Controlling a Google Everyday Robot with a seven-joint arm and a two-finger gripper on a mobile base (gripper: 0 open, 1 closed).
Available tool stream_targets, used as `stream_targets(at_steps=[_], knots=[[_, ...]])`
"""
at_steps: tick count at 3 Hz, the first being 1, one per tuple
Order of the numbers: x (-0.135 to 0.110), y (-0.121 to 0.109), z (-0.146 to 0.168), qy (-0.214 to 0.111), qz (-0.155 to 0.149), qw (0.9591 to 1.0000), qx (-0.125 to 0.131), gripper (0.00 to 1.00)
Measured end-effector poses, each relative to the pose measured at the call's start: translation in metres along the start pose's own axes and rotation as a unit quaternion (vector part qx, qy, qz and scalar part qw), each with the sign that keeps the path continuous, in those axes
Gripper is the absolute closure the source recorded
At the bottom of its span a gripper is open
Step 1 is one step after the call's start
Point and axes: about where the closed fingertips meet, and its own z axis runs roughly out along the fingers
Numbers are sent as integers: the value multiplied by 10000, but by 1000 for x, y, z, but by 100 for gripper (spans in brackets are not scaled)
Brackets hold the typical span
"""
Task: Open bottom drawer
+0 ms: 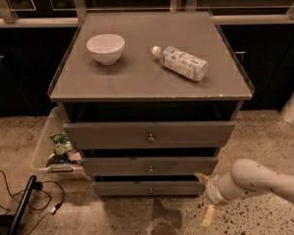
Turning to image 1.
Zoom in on clear plastic storage bin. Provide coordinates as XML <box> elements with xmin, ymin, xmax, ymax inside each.
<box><xmin>30</xmin><ymin>107</ymin><xmax>86</xmax><ymax>180</ymax></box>

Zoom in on grey bottom drawer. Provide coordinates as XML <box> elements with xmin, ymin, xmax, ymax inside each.
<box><xmin>93</xmin><ymin>181</ymin><xmax>203</xmax><ymax>196</ymax></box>

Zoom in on grey drawer cabinet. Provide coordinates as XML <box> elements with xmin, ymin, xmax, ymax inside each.
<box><xmin>49</xmin><ymin>12</ymin><xmax>254</xmax><ymax>183</ymax></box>

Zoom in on metal railing frame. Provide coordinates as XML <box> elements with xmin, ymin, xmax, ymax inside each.
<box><xmin>0</xmin><ymin>0</ymin><xmax>294</xmax><ymax>26</ymax></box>

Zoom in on plastic water bottle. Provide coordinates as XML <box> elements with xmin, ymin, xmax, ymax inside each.
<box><xmin>152</xmin><ymin>46</ymin><xmax>208</xmax><ymax>82</ymax></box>

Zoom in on green snack packets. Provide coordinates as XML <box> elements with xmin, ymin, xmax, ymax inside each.
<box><xmin>46</xmin><ymin>132</ymin><xmax>80</xmax><ymax>166</ymax></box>

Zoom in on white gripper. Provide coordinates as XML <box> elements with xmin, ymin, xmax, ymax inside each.
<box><xmin>194</xmin><ymin>172</ymin><xmax>229</xmax><ymax>227</ymax></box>

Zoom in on grey top drawer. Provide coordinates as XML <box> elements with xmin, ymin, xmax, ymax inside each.
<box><xmin>64</xmin><ymin>121</ymin><xmax>234</xmax><ymax>150</ymax></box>

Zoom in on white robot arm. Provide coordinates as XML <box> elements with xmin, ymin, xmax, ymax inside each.
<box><xmin>194</xmin><ymin>159</ymin><xmax>294</xmax><ymax>227</ymax></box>

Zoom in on black cable on floor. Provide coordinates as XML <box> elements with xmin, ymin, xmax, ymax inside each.
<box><xmin>0</xmin><ymin>169</ymin><xmax>66</xmax><ymax>235</ymax></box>

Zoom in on white ceramic bowl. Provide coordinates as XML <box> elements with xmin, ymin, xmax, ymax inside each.
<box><xmin>86</xmin><ymin>34</ymin><xmax>125</xmax><ymax>66</ymax></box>

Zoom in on grey drawer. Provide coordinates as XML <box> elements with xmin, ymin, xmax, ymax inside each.
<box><xmin>93</xmin><ymin>181</ymin><xmax>203</xmax><ymax>196</ymax></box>
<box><xmin>82</xmin><ymin>157</ymin><xmax>218</xmax><ymax>176</ymax></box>
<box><xmin>64</xmin><ymin>121</ymin><xmax>234</xmax><ymax>150</ymax></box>

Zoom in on grey middle drawer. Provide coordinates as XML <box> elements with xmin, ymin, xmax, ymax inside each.
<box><xmin>82</xmin><ymin>157</ymin><xmax>218</xmax><ymax>176</ymax></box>

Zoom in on black bar on floor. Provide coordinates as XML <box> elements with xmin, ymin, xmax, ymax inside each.
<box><xmin>7</xmin><ymin>175</ymin><xmax>37</xmax><ymax>235</ymax></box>

